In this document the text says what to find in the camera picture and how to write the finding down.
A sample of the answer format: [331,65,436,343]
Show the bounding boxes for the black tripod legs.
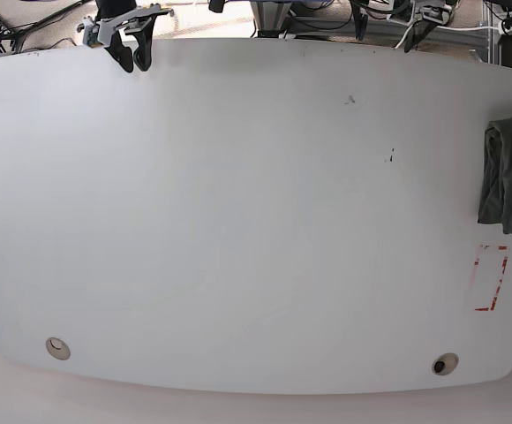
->
[0,1,90,55]

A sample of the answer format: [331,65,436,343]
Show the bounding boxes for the dark grey T-shirt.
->
[478,117,512,235]

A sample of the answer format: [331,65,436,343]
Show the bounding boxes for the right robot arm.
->
[77,0,174,73]

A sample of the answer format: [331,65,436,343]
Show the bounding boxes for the table grommet hole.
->
[46,337,71,360]
[432,352,459,376]

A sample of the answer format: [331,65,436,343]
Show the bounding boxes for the red tape rectangle marking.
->
[469,245,509,312]

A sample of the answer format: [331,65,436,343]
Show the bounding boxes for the left table grommet hole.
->
[46,337,71,360]

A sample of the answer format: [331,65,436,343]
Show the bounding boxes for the right table grommet hole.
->
[432,352,459,376]

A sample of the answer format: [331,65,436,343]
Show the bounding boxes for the aluminium frame base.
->
[249,1,501,52]

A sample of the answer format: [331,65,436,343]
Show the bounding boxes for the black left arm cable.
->
[348,0,442,21]

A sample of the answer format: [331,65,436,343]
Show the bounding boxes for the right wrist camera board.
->
[78,16,103,48]

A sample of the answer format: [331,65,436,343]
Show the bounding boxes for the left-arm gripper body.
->
[386,0,456,27]

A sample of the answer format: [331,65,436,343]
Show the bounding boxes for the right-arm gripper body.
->
[94,3,172,44]

